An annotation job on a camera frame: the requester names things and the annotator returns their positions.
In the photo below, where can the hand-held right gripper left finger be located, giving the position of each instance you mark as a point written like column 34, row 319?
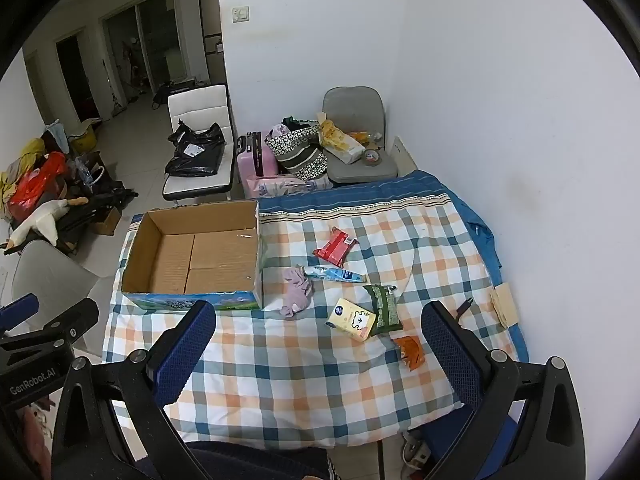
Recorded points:
column 186, row 355

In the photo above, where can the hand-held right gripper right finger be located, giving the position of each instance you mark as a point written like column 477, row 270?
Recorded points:
column 450, row 355

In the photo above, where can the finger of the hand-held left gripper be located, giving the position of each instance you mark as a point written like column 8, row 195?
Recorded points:
column 67, row 321
column 20, row 308

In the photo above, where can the orange snack packet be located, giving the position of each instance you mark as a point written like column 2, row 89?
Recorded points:
column 410, row 352

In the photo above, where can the light grey chair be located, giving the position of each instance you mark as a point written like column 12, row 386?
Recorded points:
column 45, row 270

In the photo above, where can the black clip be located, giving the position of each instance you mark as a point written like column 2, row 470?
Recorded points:
column 465, row 306

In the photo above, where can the beige paper stack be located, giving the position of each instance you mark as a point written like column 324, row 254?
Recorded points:
column 505, row 305

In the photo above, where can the green snack packet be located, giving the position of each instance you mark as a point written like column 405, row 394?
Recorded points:
column 386, row 310

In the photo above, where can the white goose plush toy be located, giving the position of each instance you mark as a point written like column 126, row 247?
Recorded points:
column 45, row 220

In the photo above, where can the open cardboard box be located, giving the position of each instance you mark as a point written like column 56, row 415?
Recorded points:
column 200, row 260

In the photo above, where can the floor power strip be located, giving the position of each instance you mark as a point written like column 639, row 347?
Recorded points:
column 416, row 450

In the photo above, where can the yellow tissue pack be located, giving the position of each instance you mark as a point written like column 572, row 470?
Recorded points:
column 350, row 321

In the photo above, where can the small cardboard box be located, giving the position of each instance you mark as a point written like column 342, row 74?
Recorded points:
column 106, row 222

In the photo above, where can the red plastic bag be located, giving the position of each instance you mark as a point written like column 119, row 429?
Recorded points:
column 35, row 185

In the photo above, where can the checked blanket with blue border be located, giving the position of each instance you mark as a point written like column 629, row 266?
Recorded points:
column 310, row 375

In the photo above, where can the purple crumpled cloth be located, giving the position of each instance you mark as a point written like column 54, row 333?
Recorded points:
column 295, row 287

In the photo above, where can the blue and white packet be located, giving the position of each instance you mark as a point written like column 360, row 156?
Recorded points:
column 336, row 274

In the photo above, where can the red snack packet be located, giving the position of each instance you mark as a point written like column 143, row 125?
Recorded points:
column 332, row 250

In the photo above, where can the yellow cloth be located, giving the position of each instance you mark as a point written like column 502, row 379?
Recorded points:
column 31, row 150

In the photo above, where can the yellow bin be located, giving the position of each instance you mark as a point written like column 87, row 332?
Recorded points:
column 84, row 140

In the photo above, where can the pink patterned packet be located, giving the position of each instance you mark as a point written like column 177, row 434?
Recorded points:
column 280, row 186

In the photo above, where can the black plastic bag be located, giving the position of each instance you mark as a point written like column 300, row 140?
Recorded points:
column 195, row 157

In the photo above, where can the white power strip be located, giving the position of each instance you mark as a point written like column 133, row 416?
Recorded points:
column 402, row 152

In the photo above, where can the pink suitcase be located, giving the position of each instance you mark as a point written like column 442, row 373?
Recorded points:
column 267, row 162

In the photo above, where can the tape roll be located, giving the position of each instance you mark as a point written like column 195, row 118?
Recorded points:
column 371, row 157

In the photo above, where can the patterned tote bag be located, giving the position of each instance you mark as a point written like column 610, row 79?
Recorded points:
column 300, row 152

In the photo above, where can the yellow snack bag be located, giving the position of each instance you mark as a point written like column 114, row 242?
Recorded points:
column 332, row 132

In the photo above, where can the black floor bag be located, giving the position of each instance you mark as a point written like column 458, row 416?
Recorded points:
column 172, row 91

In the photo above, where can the white chair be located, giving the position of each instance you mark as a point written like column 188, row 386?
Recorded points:
column 200, row 102

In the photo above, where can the glass sliding door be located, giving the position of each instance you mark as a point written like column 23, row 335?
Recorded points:
column 150, row 45

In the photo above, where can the white light switch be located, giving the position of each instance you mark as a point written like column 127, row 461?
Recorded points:
column 240, row 14

